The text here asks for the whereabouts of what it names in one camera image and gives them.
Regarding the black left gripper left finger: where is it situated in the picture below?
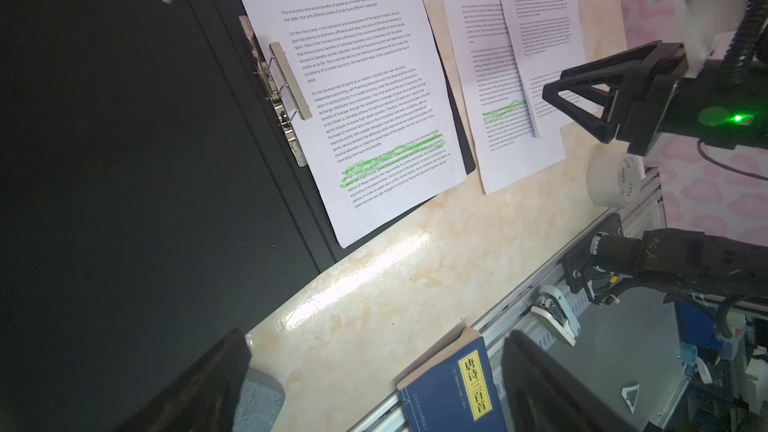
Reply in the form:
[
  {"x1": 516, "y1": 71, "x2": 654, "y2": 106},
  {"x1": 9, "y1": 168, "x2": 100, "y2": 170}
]
[{"x1": 116, "y1": 329, "x2": 251, "y2": 431}]

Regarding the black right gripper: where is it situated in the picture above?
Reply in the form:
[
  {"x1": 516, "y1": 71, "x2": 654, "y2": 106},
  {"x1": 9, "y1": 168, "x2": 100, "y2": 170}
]
[{"x1": 542, "y1": 41, "x2": 767, "y2": 156}]

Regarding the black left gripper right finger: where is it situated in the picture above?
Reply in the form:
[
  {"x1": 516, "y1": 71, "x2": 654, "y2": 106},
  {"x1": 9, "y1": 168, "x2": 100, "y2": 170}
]
[{"x1": 501, "y1": 330, "x2": 633, "y2": 431}]

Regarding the printed paper sheet top highlighted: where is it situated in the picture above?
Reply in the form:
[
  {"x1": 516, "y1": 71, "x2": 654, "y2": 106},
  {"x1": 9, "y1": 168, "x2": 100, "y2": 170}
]
[{"x1": 242, "y1": 0, "x2": 467, "y2": 247}]

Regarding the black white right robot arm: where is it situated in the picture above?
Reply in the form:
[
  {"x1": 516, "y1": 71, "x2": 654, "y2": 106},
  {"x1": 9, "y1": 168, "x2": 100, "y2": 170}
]
[{"x1": 542, "y1": 41, "x2": 767, "y2": 304}]

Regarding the grey sponge eraser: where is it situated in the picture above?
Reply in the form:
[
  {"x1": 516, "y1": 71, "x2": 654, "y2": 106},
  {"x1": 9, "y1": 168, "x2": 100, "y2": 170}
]
[{"x1": 232, "y1": 368, "x2": 286, "y2": 432}]

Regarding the blue book yellow label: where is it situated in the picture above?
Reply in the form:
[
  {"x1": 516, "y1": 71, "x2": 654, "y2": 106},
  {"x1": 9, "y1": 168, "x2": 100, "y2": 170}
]
[{"x1": 396, "y1": 326, "x2": 507, "y2": 432}]

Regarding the white tape roll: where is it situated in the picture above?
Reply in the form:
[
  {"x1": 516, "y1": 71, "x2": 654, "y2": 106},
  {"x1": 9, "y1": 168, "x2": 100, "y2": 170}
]
[{"x1": 587, "y1": 152, "x2": 645, "y2": 208}]

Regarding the printed paper sheet bottom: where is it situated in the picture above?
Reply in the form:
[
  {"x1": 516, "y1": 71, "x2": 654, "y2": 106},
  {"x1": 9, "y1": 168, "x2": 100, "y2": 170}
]
[{"x1": 443, "y1": 0, "x2": 566, "y2": 194}]

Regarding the white clip on rail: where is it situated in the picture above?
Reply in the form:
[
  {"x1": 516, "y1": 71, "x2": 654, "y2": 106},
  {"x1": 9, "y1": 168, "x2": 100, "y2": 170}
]
[{"x1": 530, "y1": 285, "x2": 581, "y2": 346}]

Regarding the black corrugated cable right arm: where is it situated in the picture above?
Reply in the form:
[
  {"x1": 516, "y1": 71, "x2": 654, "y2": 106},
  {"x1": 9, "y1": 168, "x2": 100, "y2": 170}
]
[{"x1": 719, "y1": 0, "x2": 768, "y2": 88}]

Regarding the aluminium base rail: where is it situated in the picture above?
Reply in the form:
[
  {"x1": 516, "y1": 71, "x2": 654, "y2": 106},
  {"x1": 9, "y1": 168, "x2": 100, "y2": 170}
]
[{"x1": 347, "y1": 167, "x2": 667, "y2": 432}]

